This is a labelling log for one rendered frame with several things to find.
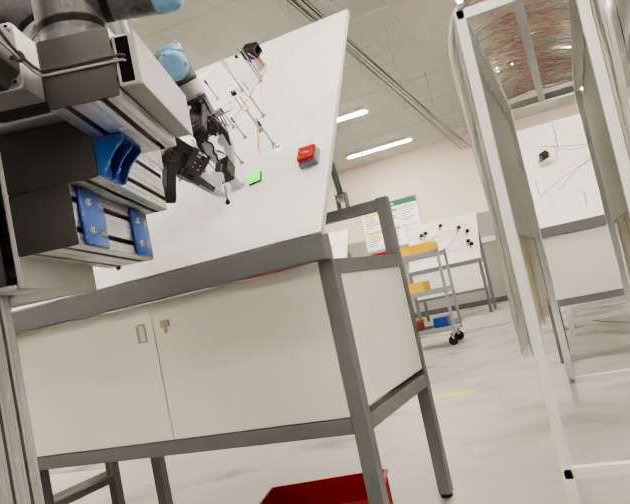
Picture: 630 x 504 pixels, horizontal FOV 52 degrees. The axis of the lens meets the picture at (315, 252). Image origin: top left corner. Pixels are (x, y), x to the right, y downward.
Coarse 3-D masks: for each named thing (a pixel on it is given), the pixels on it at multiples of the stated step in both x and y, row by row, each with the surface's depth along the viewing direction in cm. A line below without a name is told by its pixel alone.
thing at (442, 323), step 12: (384, 252) 680; (408, 252) 672; (420, 252) 669; (432, 252) 655; (444, 252) 689; (420, 288) 663; (444, 288) 650; (456, 300) 693; (420, 324) 682; (444, 324) 655; (456, 324) 688; (456, 336) 652
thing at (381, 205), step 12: (336, 204) 223; (348, 204) 223; (360, 204) 219; (372, 204) 217; (384, 204) 215; (336, 216) 222; (348, 216) 221; (384, 216) 215; (384, 228) 215; (384, 240) 215; (396, 240) 216; (396, 252) 214
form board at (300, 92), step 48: (288, 48) 226; (336, 48) 211; (288, 96) 207; (336, 96) 194; (240, 144) 202; (288, 144) 190; (192, 192) 198; (240, 192) 187; (288, 192) 176; (192, 240) 183; (240, 240) 173; (288, 240) 164
